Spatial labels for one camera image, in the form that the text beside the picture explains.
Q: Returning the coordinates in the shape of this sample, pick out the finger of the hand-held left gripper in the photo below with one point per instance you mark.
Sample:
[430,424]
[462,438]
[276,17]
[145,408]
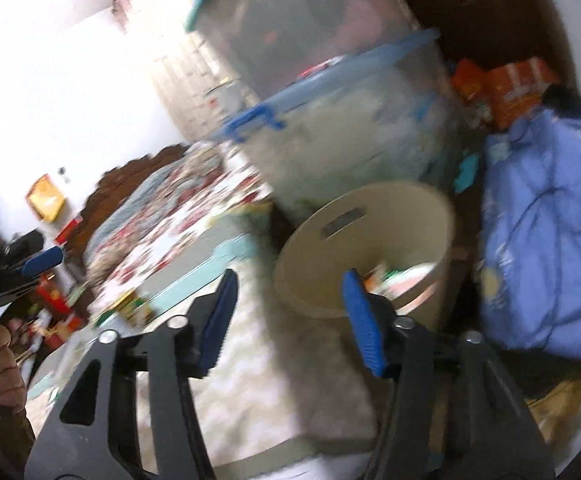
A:
[43,262]

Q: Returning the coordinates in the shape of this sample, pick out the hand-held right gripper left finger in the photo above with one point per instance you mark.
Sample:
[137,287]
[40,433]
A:
[218,325]

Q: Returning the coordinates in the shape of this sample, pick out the red gift bag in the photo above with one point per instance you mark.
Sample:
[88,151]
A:
[55,305]

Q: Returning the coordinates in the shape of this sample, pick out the yellow wall calendar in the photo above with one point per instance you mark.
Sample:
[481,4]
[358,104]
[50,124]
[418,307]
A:
[45,197]

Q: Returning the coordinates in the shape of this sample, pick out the small orange carton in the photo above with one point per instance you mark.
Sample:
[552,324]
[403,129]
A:
[468,82]

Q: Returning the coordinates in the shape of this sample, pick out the beige zigzag blanket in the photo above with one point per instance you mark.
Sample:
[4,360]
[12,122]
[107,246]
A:
[270,385]

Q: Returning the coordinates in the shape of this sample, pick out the yellow bag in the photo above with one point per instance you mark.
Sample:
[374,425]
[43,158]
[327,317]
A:
[560,405]

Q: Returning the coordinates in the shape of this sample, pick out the red floral bedsheet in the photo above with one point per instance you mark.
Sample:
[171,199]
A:
[180,230]

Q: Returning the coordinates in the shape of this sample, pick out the brown wooden wardrobe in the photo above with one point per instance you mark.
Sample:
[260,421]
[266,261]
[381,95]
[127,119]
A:
[485,10]

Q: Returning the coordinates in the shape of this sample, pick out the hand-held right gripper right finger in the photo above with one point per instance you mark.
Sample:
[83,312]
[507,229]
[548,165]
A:
[363,325]

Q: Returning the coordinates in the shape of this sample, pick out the black cloth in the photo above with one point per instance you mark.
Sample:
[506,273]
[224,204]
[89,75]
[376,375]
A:
[565,102]

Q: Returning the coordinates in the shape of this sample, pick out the blue patterned quilt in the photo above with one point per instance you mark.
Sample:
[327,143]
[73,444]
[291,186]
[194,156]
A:
[130,210]

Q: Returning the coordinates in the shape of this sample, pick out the medium teal-lid storage box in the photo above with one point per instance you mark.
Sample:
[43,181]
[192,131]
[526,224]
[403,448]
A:
[290,30]

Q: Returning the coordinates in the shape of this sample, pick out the large blue-lid storage box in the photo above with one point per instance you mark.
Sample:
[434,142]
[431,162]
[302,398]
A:
[360,160]

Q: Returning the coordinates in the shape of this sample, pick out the blue cloth bag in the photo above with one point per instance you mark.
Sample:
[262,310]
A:
[540,240]

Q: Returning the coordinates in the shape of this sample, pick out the large orange carton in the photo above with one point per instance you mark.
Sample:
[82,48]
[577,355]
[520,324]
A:
[515,90]

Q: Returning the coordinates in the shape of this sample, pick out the beige plastic bin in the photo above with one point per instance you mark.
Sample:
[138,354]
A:
[315,280]

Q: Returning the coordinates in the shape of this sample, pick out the carved wooden headboard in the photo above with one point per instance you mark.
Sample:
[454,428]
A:
[105,195]

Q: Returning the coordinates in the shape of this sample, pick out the person's left hand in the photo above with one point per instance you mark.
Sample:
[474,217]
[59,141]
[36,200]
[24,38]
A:
[3,375]

